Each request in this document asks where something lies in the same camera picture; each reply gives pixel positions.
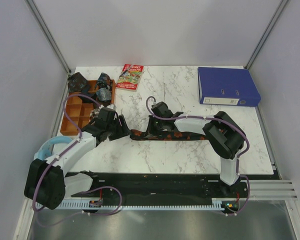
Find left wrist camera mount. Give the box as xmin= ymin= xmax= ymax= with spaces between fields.
xmin=106 ymin=104 xmax=117 ymax=110

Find black tie orange flowers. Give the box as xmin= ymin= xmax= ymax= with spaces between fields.
xmin=130 ymin=129 xmax=207 ymax=141

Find dark navy tie in tray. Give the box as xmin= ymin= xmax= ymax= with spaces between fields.
xmin=79 ymin=84 xmax=97 ymax=104

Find right aluminium frame post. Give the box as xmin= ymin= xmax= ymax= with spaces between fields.
xmin=244 ymin=0 xmax=291 ymax=70

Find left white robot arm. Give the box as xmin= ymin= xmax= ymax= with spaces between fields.
xmin=24 ymin=107 xmax=131 ymax=210

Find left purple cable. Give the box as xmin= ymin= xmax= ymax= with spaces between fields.
xmin=32 ymin=93 xmax=123 ymax=228

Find rolled grey blue tie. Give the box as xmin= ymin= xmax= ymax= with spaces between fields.
xmin=96 ymin=87 xmax=112 ymax=102

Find left aluminium frame post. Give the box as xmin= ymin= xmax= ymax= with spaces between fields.
xmin=25 ymin=0 xmax=72 ymax=75

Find white slotted cable duct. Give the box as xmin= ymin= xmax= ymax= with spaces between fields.
xmin=36 ymin=197 xmax=248 ymax=210

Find aluminium extrusion rail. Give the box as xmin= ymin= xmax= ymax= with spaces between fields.
xmin=27 ymin=178 xmax=300 ymax=201

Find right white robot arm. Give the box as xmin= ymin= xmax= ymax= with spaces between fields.
xmin=146 ymin=101 xmax=250 ymax=197

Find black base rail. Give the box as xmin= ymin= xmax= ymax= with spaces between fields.
xmin=69 ymin=171 xmax=251 ymax=207

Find wooden compartment tray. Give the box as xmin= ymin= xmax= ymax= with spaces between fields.
xmin=60 ymin=79 xmax=116 ymax=136

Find rolled teal patterned tie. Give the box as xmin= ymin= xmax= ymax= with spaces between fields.
xmin=95 ymin=72 xmax=112 ymax=91

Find dark blue patterned tie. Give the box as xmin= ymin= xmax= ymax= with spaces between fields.
xmin=67 ymin=72 xmax=88 ymax=93

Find red paperback book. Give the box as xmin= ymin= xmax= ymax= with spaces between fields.
xmin=116 ymin=64 xmax=144 ymax=92

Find blue ring binder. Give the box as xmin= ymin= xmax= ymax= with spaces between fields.
xmin=197 ymin=67 xmax=261 ymax=107

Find aluminium frame post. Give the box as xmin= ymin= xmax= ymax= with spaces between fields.
xmin=244 ymin=0 xmax=291 ymax=70
xmin=25 ymin=0 xmax=72 ymax=75

